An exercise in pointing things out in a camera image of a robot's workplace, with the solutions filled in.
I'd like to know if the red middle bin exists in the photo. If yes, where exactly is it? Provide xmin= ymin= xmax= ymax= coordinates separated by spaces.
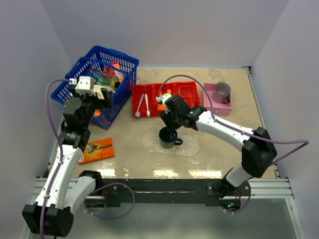
xmin=152 ymin=82 xmax=179 ymax=117

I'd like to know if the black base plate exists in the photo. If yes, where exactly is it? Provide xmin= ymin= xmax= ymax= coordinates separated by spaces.
xmin=90 ymin=178 xmax=251 ymax=207

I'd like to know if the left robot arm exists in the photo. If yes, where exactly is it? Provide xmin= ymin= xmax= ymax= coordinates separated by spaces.
xmin=22 ymin=85 xmax=113 ymax=238

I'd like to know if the clear textured acrylic holder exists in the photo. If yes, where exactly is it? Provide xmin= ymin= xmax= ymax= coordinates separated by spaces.
xmin=178 ymin=85 xmax=196 ymax=108

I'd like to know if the red bin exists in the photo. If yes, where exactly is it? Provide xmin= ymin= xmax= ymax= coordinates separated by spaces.
xmin=152 ymin=82 xmax=179 ymax=117
xmin=175 ymin=81 xmax=200 ymax=108
xmin=132 ymin=84 xmax=156 ymax=118

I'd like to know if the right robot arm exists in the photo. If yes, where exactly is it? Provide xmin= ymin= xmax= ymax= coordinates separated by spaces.
xmin=156 ymin=94 xmax=277 ymax=198

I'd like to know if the dark green mug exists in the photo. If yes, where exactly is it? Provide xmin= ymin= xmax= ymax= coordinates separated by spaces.
xmin=159 ymin=127 xmax=183 ymax=148

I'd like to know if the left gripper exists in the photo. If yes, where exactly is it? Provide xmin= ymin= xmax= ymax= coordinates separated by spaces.
xmin=70 ymin=86 xmax=112 ymax=127

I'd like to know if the pink drawer box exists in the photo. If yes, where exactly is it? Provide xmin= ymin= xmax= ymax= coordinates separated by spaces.
xmin=201 ymin=83 xmax=232 ymax=116

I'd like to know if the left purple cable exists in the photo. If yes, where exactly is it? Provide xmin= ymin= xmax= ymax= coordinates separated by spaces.
xmin=39 ymin=79 xmax=75 ymax=239

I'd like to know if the white toothbrush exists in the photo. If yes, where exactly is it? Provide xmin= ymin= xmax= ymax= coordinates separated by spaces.
xmin=145 ymin=94 xmax=151 ymax=118

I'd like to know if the orange toothpaste tube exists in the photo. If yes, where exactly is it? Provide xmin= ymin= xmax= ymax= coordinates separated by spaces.
xmin=157 ymin=91 xmax=164 ymax=111

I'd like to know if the blue plastic basket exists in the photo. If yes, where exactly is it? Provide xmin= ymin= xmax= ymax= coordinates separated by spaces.
xmin=65 ymin=45 xmax=139 ymax=129

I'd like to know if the orange razor package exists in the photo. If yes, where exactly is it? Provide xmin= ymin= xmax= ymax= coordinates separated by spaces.
xmin=78 ymin=138 xmax=115 ymax=165

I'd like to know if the red left bin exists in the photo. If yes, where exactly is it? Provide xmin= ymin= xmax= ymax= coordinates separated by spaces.
xmin=132 ymin=84 xmax=156 ymax=118

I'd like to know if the clear textured oval tray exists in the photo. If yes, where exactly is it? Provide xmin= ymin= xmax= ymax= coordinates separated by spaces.
xmin=142 ymin=132 xmax=199 ymax=156

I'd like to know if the green glass bottle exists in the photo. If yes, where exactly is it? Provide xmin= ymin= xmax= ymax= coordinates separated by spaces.
xmin=110 ymin=76 xmax=121 ymax=90

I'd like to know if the grey-purple mug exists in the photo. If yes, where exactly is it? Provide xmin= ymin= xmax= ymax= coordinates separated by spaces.
xmin=212 ymin=82 xmax=231 ymax=104

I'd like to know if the red right bin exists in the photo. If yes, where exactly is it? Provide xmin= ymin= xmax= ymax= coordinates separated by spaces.
xmin=175 ymin=81 xmax=200 ymax=108

